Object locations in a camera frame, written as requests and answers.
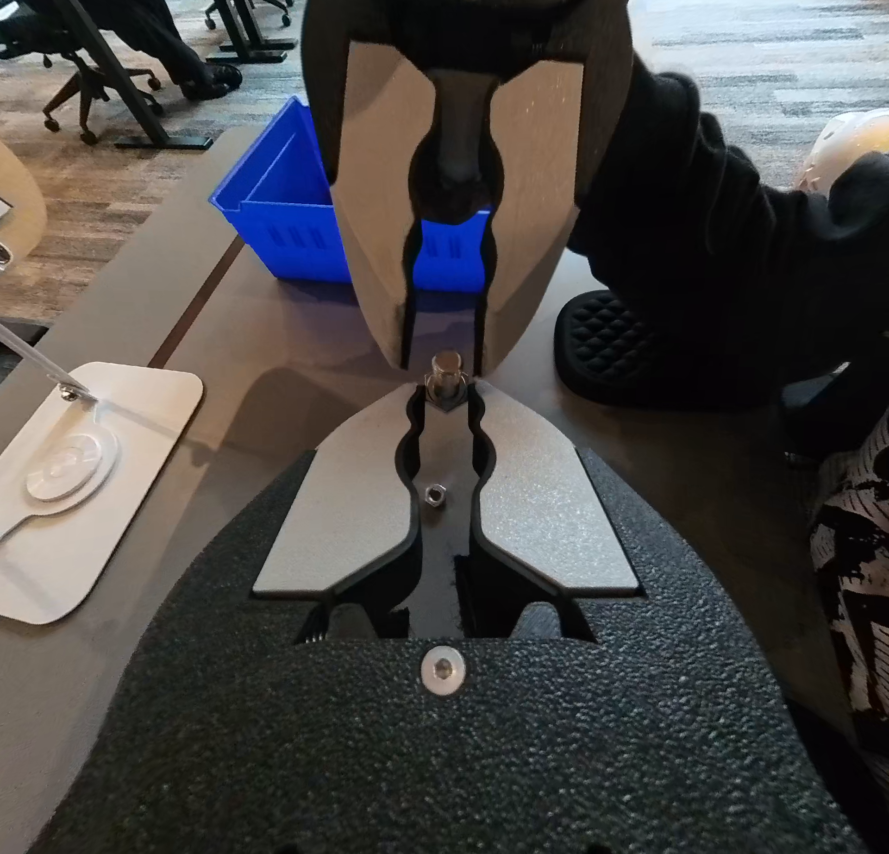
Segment white rounded lumpy object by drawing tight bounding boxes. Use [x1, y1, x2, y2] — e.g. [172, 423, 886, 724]
[792, 109, 889, 195]

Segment silver hex bolt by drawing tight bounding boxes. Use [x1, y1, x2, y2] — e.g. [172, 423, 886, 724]
[419, 352, 475, 415]

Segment blue plastic bin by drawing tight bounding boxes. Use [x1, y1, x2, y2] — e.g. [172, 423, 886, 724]
[208, 95, 495, 294]

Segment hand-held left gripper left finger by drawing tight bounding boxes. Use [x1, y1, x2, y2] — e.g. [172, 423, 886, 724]
[252, 383, 426, 599]

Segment black office chair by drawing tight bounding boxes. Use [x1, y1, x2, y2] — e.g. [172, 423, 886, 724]
[0, 6, 165, 148]

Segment black quilted wrist rest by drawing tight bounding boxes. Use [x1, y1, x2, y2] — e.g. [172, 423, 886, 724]
[553, 288, 706, 408]

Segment person's right forearm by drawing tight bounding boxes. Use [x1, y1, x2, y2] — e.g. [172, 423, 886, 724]
[566, 55, 889, 417]

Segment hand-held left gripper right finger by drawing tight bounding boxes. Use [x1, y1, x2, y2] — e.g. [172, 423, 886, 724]
[470, 380, 641, 599]

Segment white document stand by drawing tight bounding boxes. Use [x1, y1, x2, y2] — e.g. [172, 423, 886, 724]
[0, 320, 205, 627]

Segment black desk frame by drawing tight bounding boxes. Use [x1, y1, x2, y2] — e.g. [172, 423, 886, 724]
[196, 0, 300, 64]

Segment wooden desk black legs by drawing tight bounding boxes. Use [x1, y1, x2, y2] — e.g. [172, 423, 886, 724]
[38, 0, 215, 152]

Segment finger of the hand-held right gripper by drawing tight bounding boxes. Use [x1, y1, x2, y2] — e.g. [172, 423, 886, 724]
[331, 40, 440, 372]
[476, 57, 588, 377]

